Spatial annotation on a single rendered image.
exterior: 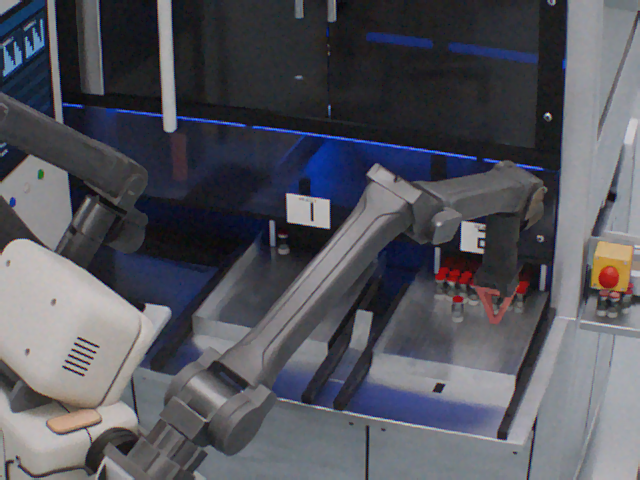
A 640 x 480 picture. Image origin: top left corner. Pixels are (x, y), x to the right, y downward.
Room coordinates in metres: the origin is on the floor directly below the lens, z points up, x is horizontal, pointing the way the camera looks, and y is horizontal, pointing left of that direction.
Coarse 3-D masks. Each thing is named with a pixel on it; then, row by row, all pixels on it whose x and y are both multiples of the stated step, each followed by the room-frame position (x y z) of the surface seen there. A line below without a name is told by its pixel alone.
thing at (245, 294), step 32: (256, 256) 2.26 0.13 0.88; (288, 256) 2.26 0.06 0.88; (384, 256) 2.21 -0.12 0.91; (224, 288) 2.12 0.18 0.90; (256, 288) 2.14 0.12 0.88; (352, 288) 2.14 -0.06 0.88; (192, 320) 1.99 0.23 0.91; (224, 320) 2.03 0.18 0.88; (256, 320) 2.03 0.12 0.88; (320, 352) 1.91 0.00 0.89
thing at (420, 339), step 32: (416, 288) 2.12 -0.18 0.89; (416, 320) 2.02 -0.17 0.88; (448, 320) 2.02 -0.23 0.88; (480, 320) 2.01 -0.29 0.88; (512, 320) 2.01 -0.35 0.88; (384, 352) 1.87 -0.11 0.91; (416, 352) 1.91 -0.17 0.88; (448, 352) 1.91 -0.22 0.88; (480, 352) 1.91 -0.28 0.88; (512, 352) 1.90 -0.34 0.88; (480, 384) 1.81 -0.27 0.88; (512, 384) 1.79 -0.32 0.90
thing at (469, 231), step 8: (464, 224) 2.08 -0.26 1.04; (472, 224) 2.08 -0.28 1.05; (480, 224) 2.07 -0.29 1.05; (464, 232) 2.08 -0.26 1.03; (472, 232) 2.08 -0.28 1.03; (464, 240) 2.08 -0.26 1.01; (472, 240) 2.08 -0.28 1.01; (464, 248) 2.08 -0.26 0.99; (472, 248) 2.08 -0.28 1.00; (480, 248) 2.07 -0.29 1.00
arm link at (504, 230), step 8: (488, 216) 1.84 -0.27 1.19; (496, 216) 1.83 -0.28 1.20; (504, 216) 1.82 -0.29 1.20; (512, 216) 1.83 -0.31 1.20; (488, 224) 1.84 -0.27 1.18; (496, 224) 1.82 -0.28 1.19; (504, 224) 1.82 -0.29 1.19; (512, 224) 1.82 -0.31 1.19; (520, 224) 1.86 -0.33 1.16; (488, 232) 1.83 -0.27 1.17; (496, 232) 1.82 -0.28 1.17; (504, 232) 1.82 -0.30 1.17; (512, 232) 1.82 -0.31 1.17; (488, 240) 1.83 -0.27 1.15; (496, 240) 1.82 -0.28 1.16; (504, 240) 1.82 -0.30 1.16; (512, 240) 1.82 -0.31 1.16
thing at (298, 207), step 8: (288, 200) 2.20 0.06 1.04; (296, 200) 2.20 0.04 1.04; (304, 200) 2.19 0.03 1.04; (312, 200) 2.19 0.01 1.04; (320, 200) 2.18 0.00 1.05; (328, 200) 2.18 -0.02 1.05; (288, 208) 2.20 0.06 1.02; (296, 208) 2.20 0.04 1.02; (304, 208) 2.19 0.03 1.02; (320, 208) 2.18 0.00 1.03; (328, 208) 2.18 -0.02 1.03; (288, 216) 2.20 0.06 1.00; (296, 216) 2.20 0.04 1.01; (304, 216) 2.19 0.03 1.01; (320, 216) 2.18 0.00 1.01; (328, 216) 2.18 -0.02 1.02; (304, 224) 2.19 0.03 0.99; (312, 224) 2.19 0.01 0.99; (320, 224) 2.18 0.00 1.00; (328, 224) 2.18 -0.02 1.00
